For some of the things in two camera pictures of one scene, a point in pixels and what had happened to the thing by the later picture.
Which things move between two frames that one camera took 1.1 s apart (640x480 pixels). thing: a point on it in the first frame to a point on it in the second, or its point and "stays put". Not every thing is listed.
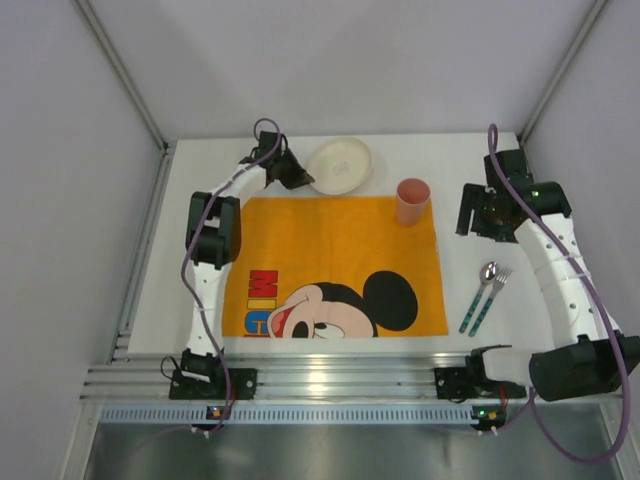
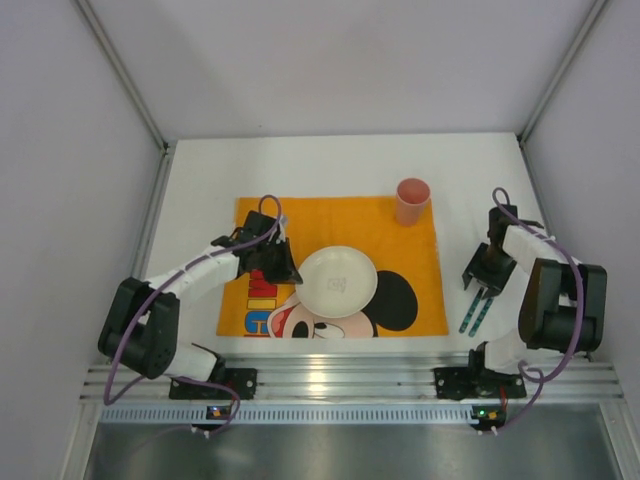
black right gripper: (480, 215) to (486, 273)
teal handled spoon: (487, 274) stays put
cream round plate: (339, 166) to (337, 282)
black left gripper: (287, 170) to (276, 259)
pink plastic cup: (412, 195) stays put
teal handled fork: (502, 277) stays put
